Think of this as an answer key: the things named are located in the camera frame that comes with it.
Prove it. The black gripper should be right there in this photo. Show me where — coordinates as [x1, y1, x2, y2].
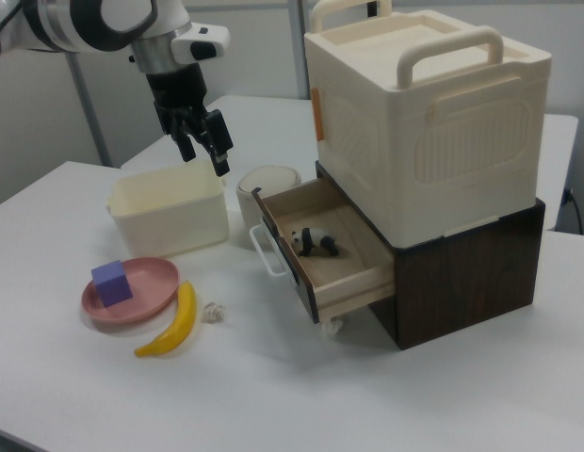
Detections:
[144, 62, 235, 179]

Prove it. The wooden drawer with white handle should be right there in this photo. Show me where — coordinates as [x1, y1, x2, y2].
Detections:
[249, 176, 397, 327]

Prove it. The dark wood drawer cabinet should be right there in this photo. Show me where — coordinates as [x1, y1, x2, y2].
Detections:
[315, 159, 545, 352]

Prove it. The cream rectangular plastic bin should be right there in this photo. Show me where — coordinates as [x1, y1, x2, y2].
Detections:
[106, 159, 230, 258]

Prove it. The toy panda figure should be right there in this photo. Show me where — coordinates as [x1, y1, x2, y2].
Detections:
[290, 226, 341, 257]

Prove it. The pink plate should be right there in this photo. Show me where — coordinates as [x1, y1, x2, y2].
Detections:
[80, 256, 182, 326]

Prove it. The purple cube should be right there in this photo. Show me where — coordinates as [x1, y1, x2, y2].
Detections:
[90, 259, 134, 309]

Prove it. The yellow banana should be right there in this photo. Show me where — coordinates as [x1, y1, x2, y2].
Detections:
[134, 280, 199, 359]

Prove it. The white garlic bulb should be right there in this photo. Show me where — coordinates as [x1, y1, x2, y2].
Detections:
[319, 318, 346, 341]

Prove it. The grey slanted partition post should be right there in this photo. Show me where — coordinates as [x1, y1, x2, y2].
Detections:
[65, 50, 120, 168]

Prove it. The grey vertical partition post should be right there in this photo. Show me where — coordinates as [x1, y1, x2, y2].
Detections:
[291, 0, 308, 101]

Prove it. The cream storage box with handles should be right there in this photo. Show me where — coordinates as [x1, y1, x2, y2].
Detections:
[303, 0, 554, 250]

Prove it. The black cable with blue plug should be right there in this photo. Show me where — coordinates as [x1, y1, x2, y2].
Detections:
[561, 186, 583, 234]

